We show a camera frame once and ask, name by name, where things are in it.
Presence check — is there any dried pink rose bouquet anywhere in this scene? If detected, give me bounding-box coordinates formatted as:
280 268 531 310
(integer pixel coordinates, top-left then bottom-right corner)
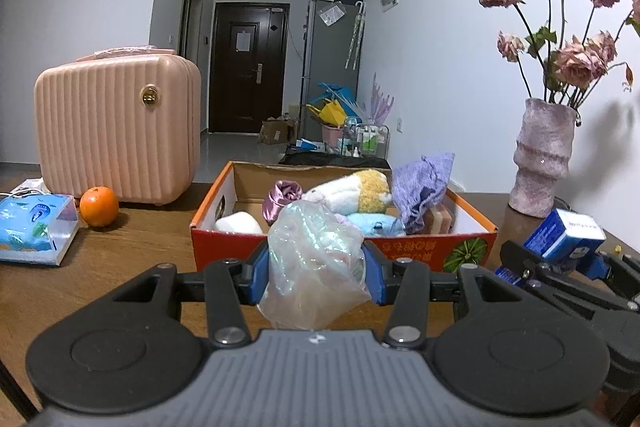
477 0 639 112

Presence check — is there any yellow bag on pile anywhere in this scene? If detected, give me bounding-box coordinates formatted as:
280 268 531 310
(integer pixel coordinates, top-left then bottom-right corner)
306 98 347 128

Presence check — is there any pink cream striped sponge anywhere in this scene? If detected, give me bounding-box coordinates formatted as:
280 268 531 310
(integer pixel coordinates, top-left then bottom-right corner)
420 202 454 235

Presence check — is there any white yellow plush alpaca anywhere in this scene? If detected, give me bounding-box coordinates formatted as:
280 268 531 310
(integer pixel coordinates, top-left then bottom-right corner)
302 169 392 216

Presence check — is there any white round sponge ball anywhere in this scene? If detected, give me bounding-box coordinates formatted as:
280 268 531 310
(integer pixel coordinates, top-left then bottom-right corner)
214 211 262 235

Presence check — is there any blue handkerchief tissue pack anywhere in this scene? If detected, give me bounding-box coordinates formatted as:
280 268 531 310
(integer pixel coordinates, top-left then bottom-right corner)
524 209 606 265

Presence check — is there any purple drawstring fabric pouch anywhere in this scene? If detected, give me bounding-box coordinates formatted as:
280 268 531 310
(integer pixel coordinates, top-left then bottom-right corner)
392 153 454 234

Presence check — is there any pink textured ceramic vase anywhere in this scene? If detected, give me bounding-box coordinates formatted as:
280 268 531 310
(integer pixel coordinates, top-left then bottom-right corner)
509 98 577 219

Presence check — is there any red orange cardboard box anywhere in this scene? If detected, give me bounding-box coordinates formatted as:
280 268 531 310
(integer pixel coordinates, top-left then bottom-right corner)
190 161 497 272

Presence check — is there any dark brown entrance door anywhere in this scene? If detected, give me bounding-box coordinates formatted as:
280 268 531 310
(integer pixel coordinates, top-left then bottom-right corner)
207 2 288 133

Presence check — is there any translucent plastic bag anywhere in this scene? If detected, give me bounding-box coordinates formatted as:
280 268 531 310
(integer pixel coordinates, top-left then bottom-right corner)
258 200 370 331

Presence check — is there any rolling cart with bottles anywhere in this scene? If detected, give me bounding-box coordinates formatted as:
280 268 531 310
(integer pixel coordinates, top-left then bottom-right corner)
337 117 390 159

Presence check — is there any brown cardboard box on floor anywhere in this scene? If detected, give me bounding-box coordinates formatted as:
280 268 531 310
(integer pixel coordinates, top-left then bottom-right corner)
259 119 297 145

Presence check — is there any orange fruit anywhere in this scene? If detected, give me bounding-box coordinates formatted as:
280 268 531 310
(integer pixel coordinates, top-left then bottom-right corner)
79 185 119 229

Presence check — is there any pink ribbed suitcase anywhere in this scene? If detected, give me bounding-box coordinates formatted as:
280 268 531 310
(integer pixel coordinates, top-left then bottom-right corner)
34 46 202 205

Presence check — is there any blue wet wipes pack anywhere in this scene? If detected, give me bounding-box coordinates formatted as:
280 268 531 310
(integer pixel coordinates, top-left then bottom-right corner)
0 194 79 267

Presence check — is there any grey refrigerator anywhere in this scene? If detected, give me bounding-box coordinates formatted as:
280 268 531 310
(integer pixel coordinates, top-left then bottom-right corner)
298 0 363 141

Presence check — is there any light blue plush toy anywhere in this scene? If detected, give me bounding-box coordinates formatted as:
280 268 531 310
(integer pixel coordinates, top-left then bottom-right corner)
346 212 406 237

